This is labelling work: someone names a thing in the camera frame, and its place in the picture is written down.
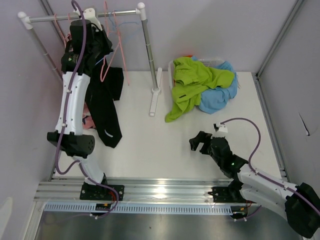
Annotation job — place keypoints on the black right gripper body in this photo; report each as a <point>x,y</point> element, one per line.
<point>215,159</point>

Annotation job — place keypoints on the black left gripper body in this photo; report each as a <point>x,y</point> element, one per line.
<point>100,46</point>

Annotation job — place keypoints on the light blue shorts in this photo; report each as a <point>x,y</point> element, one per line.
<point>213,100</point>

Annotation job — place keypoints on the black shorts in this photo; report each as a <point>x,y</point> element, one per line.
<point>100,97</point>

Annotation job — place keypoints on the lime green shorts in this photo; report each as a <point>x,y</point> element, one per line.
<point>185,103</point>

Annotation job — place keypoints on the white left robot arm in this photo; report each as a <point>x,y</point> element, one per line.
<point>73,147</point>

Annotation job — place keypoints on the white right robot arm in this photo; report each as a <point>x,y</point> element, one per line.
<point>299,205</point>

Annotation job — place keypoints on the pink patterned shorts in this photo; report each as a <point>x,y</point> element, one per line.
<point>87,120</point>

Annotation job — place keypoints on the metal clothes rack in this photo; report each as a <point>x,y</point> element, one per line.
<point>156,73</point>

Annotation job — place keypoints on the white plastic basket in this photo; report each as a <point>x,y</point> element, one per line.
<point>189,76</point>

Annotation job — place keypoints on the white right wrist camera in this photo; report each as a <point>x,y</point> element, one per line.
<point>220,127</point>

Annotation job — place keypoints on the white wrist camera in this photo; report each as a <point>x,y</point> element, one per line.
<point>220,127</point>
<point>91,15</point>

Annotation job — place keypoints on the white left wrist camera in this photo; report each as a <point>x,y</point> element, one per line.
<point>91,15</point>

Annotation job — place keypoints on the white slotted cable duct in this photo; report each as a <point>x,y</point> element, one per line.
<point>139,208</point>

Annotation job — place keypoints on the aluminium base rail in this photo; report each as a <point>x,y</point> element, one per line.
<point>136,190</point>

